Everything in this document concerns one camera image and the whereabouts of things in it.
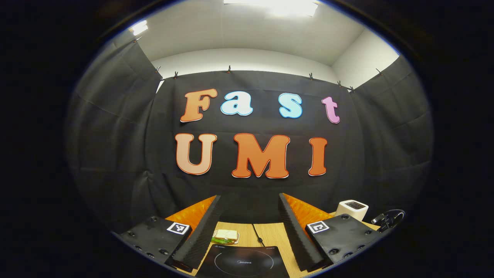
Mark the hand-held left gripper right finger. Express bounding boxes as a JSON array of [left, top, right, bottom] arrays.
[[278, 192, 386, 273]]

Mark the white toaster appliance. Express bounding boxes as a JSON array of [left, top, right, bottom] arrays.
[[335, 200, 369, 222]]

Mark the large ceiling light panel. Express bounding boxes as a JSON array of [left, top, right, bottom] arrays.
[[223, 0, 319, 17]]

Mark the small ceiling light panel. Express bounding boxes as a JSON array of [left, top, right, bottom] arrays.
[[129, 20, 149, 36]]

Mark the black power cable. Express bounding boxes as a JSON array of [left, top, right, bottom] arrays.
[[252, 223, 266, 247]]

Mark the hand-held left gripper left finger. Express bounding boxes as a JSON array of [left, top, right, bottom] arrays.
[[112, 194, 223, 273]]

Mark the black induction cooktop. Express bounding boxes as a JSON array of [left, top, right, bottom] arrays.
[[195, 244, 290, 278]]

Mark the row of cloth clips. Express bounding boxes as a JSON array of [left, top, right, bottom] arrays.
[[133, 37, 384, 93]]

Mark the sandwich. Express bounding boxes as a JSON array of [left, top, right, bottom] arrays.
[[214, 229, 239, 244]]

